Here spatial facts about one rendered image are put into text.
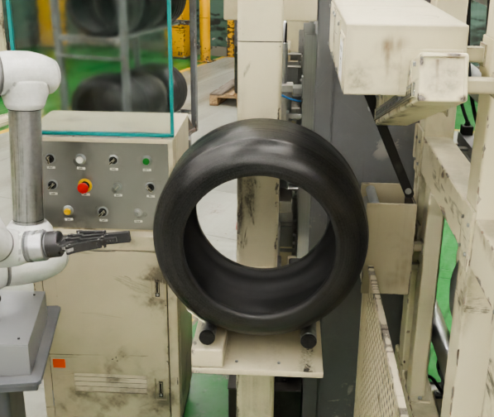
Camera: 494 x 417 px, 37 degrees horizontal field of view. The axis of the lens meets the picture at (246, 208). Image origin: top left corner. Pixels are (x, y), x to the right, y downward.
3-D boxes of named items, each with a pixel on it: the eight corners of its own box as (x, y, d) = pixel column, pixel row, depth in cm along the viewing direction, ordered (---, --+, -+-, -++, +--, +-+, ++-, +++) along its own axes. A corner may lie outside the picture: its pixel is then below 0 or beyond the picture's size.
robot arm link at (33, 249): (30, 226, 214) (50, 223, 214) (37, 254, 217) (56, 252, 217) (19, 238, 206) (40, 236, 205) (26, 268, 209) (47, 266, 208)
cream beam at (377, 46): (327, 50, 212) (329, -3, 206) (416, 52, 210) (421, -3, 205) (338, 96, 155) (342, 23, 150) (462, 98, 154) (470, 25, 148)
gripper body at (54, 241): (40, 238, 206) (72, 235, 205) (49, 227, 214) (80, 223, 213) (45, 263, 208) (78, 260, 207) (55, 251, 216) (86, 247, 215)
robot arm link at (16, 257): (35, 268, 216) (16, 261, 203) (-16, 273, 217) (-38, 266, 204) (35, 231, 218) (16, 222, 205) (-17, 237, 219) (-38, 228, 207)
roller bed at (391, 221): (355, 266, 250) (361, 182, 240) (400, 267, 249) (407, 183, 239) (360, 293, 232) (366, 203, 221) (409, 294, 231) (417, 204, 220)
